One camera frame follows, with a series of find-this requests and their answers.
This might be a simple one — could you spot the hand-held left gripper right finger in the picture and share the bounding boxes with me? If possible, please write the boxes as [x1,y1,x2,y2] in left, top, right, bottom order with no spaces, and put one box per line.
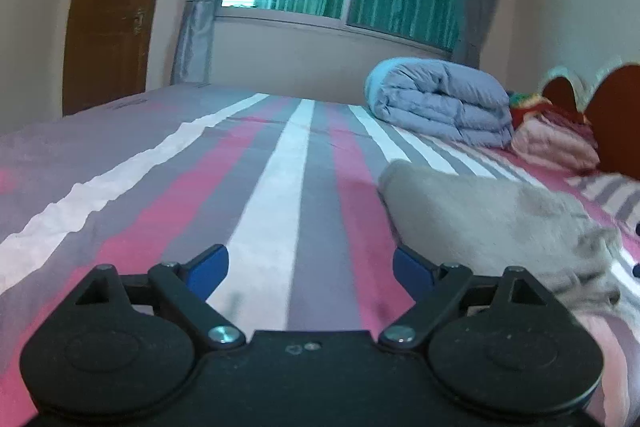
[378,245,552,354]

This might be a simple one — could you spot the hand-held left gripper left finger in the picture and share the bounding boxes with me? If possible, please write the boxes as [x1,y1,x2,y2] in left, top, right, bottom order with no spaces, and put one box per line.
[74,244,247,351]

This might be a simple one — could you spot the grey towel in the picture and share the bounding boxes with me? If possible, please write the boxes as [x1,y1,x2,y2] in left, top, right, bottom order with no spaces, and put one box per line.
[377,159,623,315]

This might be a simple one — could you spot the striped pillow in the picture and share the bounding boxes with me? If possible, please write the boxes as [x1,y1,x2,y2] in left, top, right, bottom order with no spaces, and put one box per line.
[567,172,640,238]

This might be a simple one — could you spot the red wooden headboard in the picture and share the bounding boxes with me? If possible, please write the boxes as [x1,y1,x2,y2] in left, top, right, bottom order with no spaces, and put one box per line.
[537,63,640,182]

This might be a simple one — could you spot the striped bed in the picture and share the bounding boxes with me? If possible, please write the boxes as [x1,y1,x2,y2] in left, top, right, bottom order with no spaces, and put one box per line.
[0,84,640,427]

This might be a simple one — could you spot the folded pink blanket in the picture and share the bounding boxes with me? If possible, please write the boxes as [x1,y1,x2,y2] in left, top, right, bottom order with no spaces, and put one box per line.
[511,114,601,172]

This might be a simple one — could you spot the folded red cloths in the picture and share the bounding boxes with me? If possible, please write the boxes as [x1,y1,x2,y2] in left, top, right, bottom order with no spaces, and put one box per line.
[510,99,593,130]

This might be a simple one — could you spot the folded blue quilt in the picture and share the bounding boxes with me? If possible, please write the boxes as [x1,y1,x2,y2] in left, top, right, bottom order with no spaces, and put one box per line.
[365,57,515,148]

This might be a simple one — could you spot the colourful patterned cloth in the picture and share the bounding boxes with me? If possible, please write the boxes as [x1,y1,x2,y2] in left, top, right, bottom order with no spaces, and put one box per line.
[506,91,548,110]

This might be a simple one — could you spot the brown wooden door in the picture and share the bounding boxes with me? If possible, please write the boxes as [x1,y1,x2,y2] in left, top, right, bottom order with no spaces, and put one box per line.
[62,0,176,116]

